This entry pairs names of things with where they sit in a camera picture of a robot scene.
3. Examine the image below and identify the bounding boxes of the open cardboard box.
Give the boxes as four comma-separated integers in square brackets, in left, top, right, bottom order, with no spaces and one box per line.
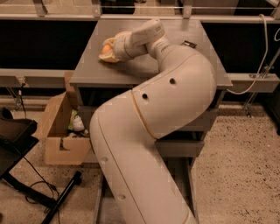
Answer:
[34,71,96,165]

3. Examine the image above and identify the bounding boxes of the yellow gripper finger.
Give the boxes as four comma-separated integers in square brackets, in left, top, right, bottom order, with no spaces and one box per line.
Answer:
[99,52,120,63]
[103,38,116,47]

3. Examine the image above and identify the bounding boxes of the black snack packet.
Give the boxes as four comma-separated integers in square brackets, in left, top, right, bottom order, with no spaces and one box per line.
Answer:
[182,40,197,49]

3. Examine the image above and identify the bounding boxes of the small orange fruit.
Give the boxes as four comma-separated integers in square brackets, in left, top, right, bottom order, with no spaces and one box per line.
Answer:
[102,45,112,54]

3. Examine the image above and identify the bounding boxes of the grey wooden drawer cabinet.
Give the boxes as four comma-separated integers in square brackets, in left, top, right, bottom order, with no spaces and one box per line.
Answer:
[69,18,234,165]

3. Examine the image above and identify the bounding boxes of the black floor cable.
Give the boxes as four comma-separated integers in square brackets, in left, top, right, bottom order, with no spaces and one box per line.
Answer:
[17,151,60,224]

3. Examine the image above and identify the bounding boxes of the black chair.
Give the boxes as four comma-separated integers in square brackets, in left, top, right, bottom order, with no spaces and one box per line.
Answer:
[0,107,81,224]

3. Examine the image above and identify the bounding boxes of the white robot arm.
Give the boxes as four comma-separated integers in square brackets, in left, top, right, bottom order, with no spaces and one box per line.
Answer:
[90,19,216,224]

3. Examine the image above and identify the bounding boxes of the white hanging cable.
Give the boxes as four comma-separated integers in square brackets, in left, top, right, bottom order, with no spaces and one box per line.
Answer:
[226,13,269,95]

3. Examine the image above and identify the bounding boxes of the white green plastic bag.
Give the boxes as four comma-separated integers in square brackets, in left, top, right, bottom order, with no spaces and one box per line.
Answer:
[68,109,85,132]

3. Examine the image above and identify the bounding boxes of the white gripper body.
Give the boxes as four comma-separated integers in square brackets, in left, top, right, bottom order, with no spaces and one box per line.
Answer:
[113,31,133,62]

